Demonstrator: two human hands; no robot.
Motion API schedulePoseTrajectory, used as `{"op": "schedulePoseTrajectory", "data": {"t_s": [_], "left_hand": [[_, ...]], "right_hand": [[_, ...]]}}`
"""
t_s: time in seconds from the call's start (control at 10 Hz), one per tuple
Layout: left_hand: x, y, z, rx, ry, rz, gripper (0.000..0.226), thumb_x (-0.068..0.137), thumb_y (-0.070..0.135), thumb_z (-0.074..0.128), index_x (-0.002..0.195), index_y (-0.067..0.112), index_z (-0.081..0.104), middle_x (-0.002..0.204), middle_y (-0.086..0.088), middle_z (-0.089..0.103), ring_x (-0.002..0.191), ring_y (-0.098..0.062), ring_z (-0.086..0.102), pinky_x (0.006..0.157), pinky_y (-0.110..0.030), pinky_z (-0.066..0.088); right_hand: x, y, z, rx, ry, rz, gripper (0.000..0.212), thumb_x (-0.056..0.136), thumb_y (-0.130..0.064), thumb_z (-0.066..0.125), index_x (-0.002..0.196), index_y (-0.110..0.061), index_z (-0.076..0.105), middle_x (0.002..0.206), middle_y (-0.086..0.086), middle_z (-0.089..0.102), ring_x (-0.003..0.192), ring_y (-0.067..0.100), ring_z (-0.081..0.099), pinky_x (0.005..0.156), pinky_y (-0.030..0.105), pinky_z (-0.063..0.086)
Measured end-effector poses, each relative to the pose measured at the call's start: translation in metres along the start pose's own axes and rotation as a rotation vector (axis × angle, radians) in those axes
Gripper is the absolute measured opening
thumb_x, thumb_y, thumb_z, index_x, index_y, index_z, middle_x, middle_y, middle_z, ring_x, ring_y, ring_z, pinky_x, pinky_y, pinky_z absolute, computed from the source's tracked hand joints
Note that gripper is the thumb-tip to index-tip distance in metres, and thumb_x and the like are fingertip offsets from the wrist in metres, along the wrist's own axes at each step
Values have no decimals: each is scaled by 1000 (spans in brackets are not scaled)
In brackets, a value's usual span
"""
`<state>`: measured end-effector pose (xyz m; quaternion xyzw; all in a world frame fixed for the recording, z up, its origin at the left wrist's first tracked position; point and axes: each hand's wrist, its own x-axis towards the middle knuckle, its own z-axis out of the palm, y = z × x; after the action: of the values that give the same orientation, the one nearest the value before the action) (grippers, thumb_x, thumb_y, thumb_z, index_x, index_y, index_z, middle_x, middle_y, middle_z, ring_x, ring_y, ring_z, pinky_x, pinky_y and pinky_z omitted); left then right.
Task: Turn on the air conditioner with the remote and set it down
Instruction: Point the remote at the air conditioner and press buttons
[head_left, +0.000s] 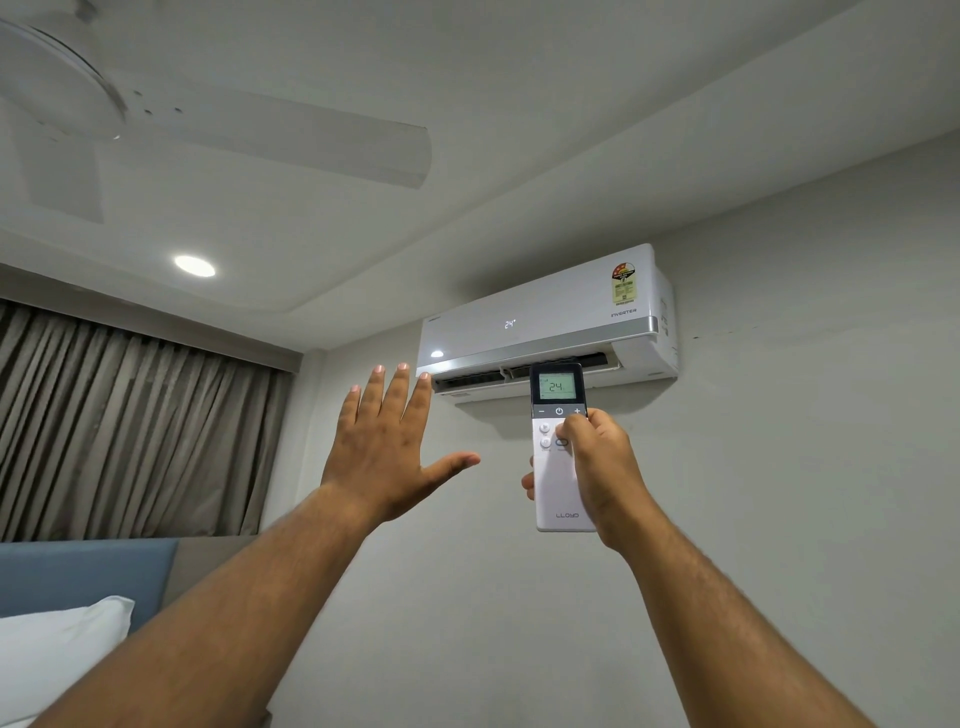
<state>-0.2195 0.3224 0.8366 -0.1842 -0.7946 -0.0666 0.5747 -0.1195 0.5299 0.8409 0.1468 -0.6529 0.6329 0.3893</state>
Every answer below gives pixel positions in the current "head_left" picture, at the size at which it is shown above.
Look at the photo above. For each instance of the person's left hand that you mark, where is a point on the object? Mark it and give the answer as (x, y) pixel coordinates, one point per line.
(379, 450)

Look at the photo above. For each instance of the person's right hand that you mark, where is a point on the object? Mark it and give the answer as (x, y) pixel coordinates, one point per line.
(607, 480)

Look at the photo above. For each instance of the white remote control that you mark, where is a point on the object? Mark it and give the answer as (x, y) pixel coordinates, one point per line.
(555, 487)

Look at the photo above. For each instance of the white air conditioner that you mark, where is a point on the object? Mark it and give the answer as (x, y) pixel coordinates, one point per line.
(547, 307)

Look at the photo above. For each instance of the person's right forearm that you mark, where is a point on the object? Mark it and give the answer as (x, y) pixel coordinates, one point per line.
(735, 622)

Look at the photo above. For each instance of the person's left forearm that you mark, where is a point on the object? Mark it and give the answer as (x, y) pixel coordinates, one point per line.
(217, 622)

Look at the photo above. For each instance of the colourful rating sticker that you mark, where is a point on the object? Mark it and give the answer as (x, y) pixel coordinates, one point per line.
(624, 281)

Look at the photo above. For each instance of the grey headboard panel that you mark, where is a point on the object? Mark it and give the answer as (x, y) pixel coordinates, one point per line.
(202, 562)

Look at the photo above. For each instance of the grey striped curtain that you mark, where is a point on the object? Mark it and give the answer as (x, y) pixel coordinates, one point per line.
(135, 427)

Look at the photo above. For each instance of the round ceiling light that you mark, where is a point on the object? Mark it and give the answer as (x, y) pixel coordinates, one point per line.
(195, 266)

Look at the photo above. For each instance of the blue padded headboard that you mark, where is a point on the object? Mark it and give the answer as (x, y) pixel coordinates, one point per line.
(75, 574)

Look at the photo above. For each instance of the white pillow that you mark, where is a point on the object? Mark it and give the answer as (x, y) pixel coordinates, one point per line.
(45, 660)

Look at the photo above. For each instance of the white ceiling fan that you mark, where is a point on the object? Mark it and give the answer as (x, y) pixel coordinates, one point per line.
(45, 82)

